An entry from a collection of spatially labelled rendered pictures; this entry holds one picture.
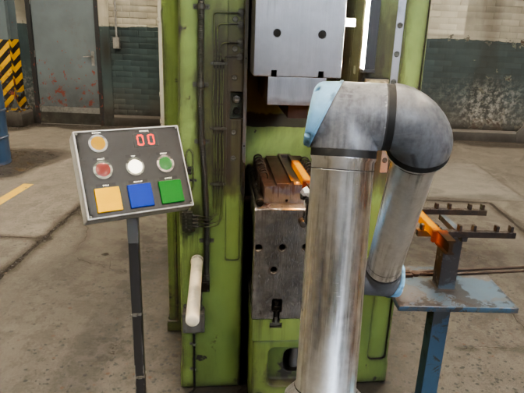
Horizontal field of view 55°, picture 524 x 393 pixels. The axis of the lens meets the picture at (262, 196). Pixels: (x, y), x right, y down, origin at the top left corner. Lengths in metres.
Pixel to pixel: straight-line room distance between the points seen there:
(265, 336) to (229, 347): 0.30
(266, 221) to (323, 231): 0.94
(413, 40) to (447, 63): 6.13
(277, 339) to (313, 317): 1.14
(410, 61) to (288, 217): 0.74
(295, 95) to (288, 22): 0.24
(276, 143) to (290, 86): 0.57
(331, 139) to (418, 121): 0.14
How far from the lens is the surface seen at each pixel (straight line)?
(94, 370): 2.58
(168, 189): 1.66
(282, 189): 1.84
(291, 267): 1.89
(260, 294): 1.93
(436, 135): 0.91
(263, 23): 1.75
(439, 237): 1.62
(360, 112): 0.86
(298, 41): 1.76
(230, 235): 2.04
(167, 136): 1.72
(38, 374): 2.63
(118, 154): 1.66
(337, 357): 0.93
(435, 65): 8.10
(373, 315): 2.32
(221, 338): 2.26
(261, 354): 2.08
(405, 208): 1.06
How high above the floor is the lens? 1.52
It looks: 18 degrees down
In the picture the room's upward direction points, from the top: 2 degrees clockwise
